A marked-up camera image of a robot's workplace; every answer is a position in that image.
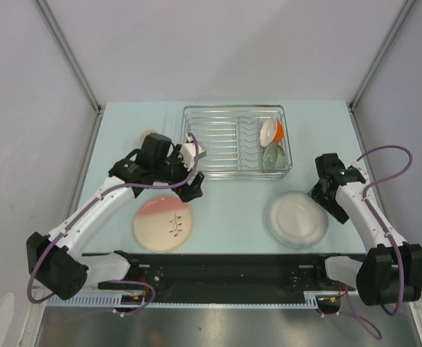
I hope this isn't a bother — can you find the aluminium frame post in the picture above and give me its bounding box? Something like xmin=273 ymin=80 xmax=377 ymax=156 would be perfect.
xmin=348 ymin=0 xmax=419 ymax=112
xmin=33 ymin=0 xmax=102 ymax=114

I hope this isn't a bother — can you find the metal wire dish rack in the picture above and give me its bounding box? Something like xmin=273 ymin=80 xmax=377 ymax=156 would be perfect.
xmin=181 ymin=104 xmax=293 ymax=179

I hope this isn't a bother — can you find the right aluminium frame post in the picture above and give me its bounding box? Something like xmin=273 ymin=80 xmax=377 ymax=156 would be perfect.
xmin=348 ymin=0 xmax=419 ymax=112

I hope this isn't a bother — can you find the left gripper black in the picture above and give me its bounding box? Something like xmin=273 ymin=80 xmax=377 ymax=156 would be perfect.
xmin=152 ymin=145 xmax=204 ymax=202

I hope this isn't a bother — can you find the left aluminium frame post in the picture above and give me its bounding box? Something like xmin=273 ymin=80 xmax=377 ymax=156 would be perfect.
xmin=33 ymin=0 xmax=102 ymax=114

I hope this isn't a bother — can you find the white slotted cable duct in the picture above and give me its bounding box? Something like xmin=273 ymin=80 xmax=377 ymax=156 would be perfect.
xmin=46 ymin=291 xmax=322 ymax=310

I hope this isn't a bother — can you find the white orange small bowl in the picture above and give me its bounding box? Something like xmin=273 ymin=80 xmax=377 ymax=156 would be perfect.
xmin=259 ymin=117 xmax=284 ymax=147

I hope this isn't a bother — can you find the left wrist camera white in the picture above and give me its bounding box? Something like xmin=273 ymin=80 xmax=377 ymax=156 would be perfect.
xmin=179 ymin=134 xmax=207 ymax=171

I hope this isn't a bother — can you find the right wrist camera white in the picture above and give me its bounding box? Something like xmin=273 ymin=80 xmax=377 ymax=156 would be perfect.
xmin=350 ymin=160 xmax=369 ymax=184

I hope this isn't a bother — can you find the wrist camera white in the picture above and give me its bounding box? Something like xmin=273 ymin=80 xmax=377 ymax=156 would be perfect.
xmin=350 ymin=160 xmax=369 ymax=184
xmin=179 ymin=134 xmax=207 ymax=171

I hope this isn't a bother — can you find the green ceramic bowl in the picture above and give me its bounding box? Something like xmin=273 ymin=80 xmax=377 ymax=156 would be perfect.
xmin=262 ymin=142 xmax=287 ymax=171

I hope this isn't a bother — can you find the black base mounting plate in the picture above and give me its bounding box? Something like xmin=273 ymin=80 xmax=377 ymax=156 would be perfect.
xmin=98 ymin=254 xmax=339 ymax=305

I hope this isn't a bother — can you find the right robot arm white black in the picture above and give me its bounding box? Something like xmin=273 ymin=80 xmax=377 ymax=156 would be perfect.
xmin=309 ymin=153 xmax=422 ymax=307

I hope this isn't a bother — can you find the white ribbed plate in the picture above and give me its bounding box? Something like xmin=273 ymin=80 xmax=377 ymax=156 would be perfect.
xmin=264 ymin=191 xmax=329 ymax=249

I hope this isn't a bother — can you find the pink cream leaf plate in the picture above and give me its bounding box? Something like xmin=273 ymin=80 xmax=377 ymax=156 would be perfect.
xmin=133 ymin=196 xmax=194 ymax=253

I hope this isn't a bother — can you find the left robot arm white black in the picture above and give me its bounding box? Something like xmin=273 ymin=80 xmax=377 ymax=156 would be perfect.
xmin=26 ymin=132 xmax=207 ymax=304

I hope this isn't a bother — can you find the orange mug white inside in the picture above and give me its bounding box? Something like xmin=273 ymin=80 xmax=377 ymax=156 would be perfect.
xmin=139 ymin=129 xmax=157 ymax=144

